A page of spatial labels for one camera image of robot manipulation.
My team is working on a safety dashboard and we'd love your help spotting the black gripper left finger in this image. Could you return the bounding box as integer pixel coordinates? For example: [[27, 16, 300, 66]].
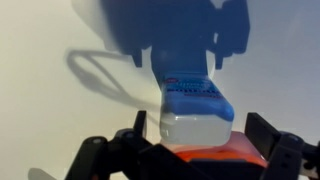
[[65, 110, 157, 180]]

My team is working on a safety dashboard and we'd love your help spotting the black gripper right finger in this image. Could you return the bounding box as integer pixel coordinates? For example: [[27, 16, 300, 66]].
[[245, 112, 320, 180]]

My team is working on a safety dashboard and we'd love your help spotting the blue and white container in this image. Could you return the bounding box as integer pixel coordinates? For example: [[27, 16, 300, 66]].
[[151, 48, 234, 146]]

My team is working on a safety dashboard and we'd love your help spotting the orange plastic bag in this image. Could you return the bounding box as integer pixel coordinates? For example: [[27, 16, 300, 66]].
[[161, 131, 267, 167]]

